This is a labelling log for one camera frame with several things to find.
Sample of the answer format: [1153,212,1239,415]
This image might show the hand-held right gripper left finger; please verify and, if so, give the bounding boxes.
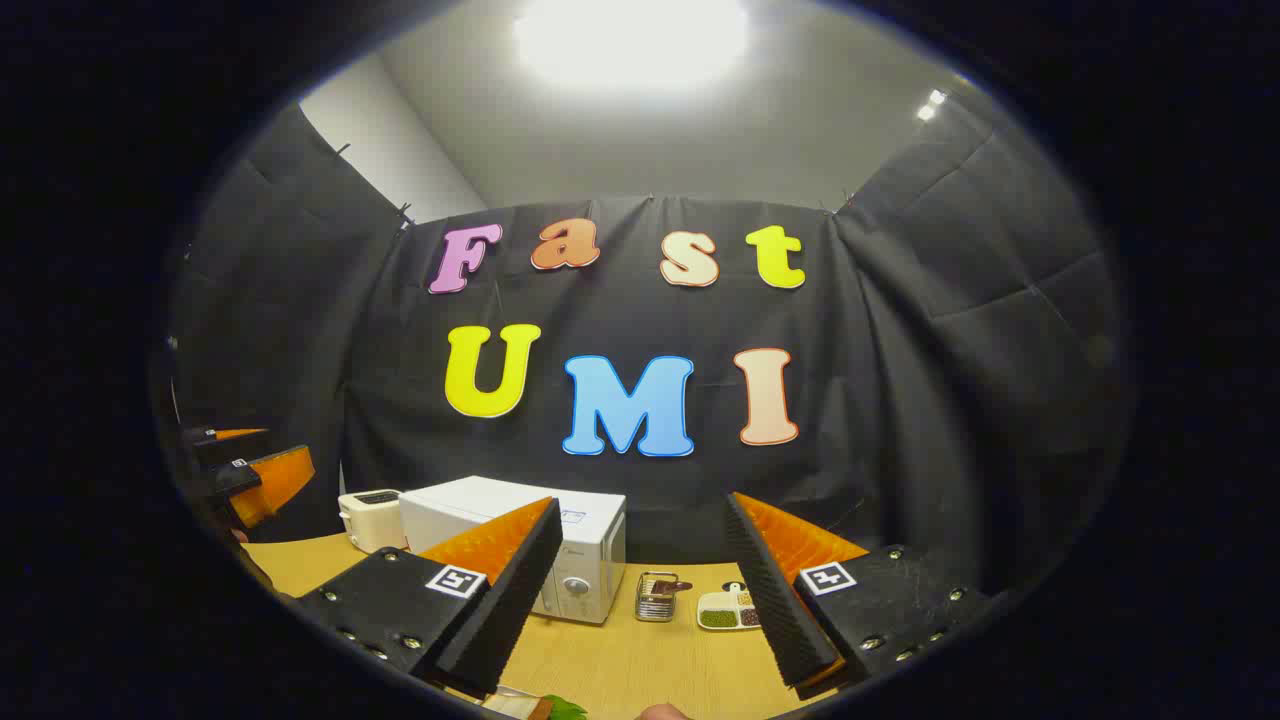
[297,497,564,699]

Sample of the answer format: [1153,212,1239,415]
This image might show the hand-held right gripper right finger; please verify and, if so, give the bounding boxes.
[725,492,996,691]

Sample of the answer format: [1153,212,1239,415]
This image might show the white microwave oven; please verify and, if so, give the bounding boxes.
[398,475,628,626]

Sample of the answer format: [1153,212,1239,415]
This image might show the lettuce sandwich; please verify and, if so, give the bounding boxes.
[500,692,591,720]

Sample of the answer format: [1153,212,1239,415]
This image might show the white divided dish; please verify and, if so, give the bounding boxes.
[697,582,763,632]

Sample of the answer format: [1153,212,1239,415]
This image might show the white toaster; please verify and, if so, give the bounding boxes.
[338,489,409,554]

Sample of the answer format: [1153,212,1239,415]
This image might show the metal utensil holder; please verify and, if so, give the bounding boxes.
[635,571,681,623]

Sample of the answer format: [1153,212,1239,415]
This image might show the black backdrop cloth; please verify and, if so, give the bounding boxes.
[160,100,1136,601]

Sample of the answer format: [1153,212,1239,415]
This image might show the large ceiling light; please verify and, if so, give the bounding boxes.
[515,0,751,93]

